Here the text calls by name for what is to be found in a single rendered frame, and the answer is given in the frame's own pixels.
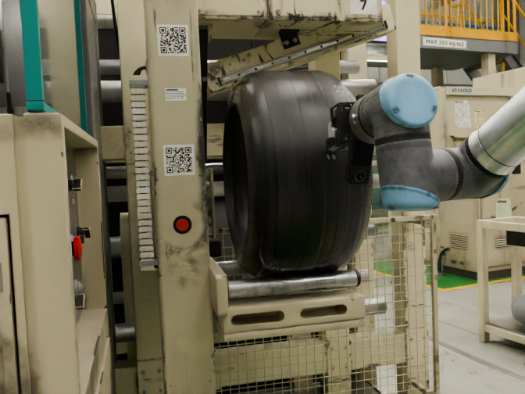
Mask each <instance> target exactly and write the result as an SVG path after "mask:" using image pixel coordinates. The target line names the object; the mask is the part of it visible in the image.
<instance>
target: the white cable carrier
mask: <svg viewBox="0 0 525 394"><path fill-rule="evenodd" d="M144 79H145V77H144V76H142V75H132V76H130V80H131V81H139V80H144ZM145 88H148V85H131V86H130V93H131V108H132V120H133V123H132V124H133V134H134V136H133V138H134V141H135V143H134V147H135V149H134V154H135V156H134V160H135V161H137V162H135V163H134V165H135V167H138V168H136V169H135V173H136V174H137V175H136V176H135V179H136V180H138V181H137V182H136V186H137V188H136V193H139V194H137V199H138V201H137V206H138V208H137V212H138V215H137V218H138V219H139V220H138V226H139V227H138V232H139V233H138V237H139V250H140V261H150V260H157V258H154V252H153V250H154V247H153V238H152V236H153V235H152V219H151V218H152V214H151V213H150V212H151V211H152V208H151V207H150V205H151V201H150V198H151V195H150V194H149V192H150V187H146V186H150V182H149V181H146V180H149V178H150V177H149V176H153V172H152V170H149V169H148V168H147V167H148V166H149V162H148V161H145V160H148V155H145V154H148V149H147V147H148V143H147V140H148V136H147V129H146V128H147V123H146V120H147V118H146V109H145V107H146V104H145ZM147 173H148V174H147ZM154 269H155V267H154V265H153V266H143V267H141V271H143V270H154Z"/></svg>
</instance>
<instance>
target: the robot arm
mask: <svg viewBox="0 0 525 394"><path fill-rule="evenodd" d="M345 104H347V105H345ZM351 104H352V107H351ZM336 107H337V108H336ZM334 108H336V110H335V115H334ZM437 110H438V97H437V94H436V92H435V90H434V88H433V86H432V85H431V84H430V83H429V82H428V81H427V80H426V79H424V78H423V77H421V76H419V75H416V74H414V73H403V74H399V75H398V76H396V77H391V78H389V79H387V80H386V81H385V82H384V83H383V84H382V85H381V86H379V87H378V88H376V89H374V90H373V91H371V92H370V93H368V94H367V95H357V96H356V102H339V103H338V104H336V105H335V106H333V107H332V108H330V118H331V122H330V123H329V125H328V139H327V140H326V148H327V149H328V150H330V151H341V150H346V149H348V156H347V162H346V168H345V180H346V181H347V182H348V183H349V184H350V185H358V184H368V183H369V181H370V171H371V166H372V161H373V151H374V146H375V149H376V155H377V168H378V174H379V182H380V188H379V192H380V194H381V199H382V204H383V207H384V208H385V209H386V210H388V211H392V212H406V211H409V212H411V211H426V210H436V209H437V208H438V207H439V205H440V202H444V201H450V200H458V199H483V198H486V197H488V196H491V195H495V194H497V193H498V192H500V191H501V190H502V189H503V188H504V187H505V185H506V184H507V182H508V180H509V175H510V173H512V172H513V170H514V169H515V167H517V166H518V165H519V164H521V163H522V162H523V161H524V160H525V86H524V87H523V88H522V89H521V90H520V91H519V92H518V93H517V94H515V95H514V96H513V97H512V98H511V99H510V100H509V101H508V102H507V103H506V104H505V105H504V106H503V107H502V108H501V109H500V110H499V111H498V112H497V113H496V114H495V115H493V116H492V117H491V118H490V119H489V120H488V121H487V122H486V123H485V124H484V125H482V126H481V127H480V128H479V129H478V130H477V131H474V132H473V133H472V134H471V135H470V136H469V137H468V138H466V139H465V140H464V141H463V142H462V143H461V144H460V145H459V146H457V147H455V148H448V149H432V143H431V137H430V125H429V123H430V122H431V121H432V120H433V118H434V116H435V114H436V112H437Z"/></svg>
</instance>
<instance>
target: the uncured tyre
mask: <svg viewBox="0 0 525 394"><path fill-rule="evenodd" d="M270 79H286V80H270ZM332 84H336V85H340V86H342V87H343V89H344V91H345V94H346V95H343V94H340V93H335V91H334V89H333V87H332ZM339 102H356V100H355V97H354V96H353V95H352V93H351V92H350V91H349V90H348V89H347V88H346V87H345V86H344V85H343V84H342V83H341V82H340V81H339V80H338V79H337V78H336V77H335V76H334V75H332V74H329V73H324V72H322V71H318V70H260V71H256V72H254V73H249V74H247V75H245V76H244V77H243V78H242V79H241V80H240V81H239V82H238V83H237V84H236V85H235V86H234V87H233V88H232V90H231V91H230V94H229V98H228V101H227V108H226V114H225V122H224V133H223V186H224V196H225V204H226V211H227V220H228V225H229V230H230V238H231V241H232V245H233V248H234V253H235V256H236V258H237V261H238V263H239V264H240V266H241V267H242V268H243V269H245V270H246V271H247V272H249V273H250V275H252V276H253V277H254V278H266V277H275V276H284V275H293V274H311V273H319V272H328V271H338V270H342V269H344V268H345V267H346V265H347V264H348V263H349V261H350V260H351V259H352V257H353V256H354V255H355V254H356V253H357V252H358V250H359V248H360V246H361V244H362V243H363V239H364V238H365V235H366V231H367V228H368V224H369V220H370V211H371V205H372V195H373V167H371V171H370V181H369V183H368V184H358V185H350V184H349V183H348V182H347V181H346V180H345V168H346V162H347V156H348V149H346V150H341V151H330V150H328V149H327V148H326V140H327V139H328V125H329V123H330V122H331V118H330V108H332V107H333V106H335V105H336V104H338V103H339ZM324 152H337V162H330V163H325V155H324Z"/></svg>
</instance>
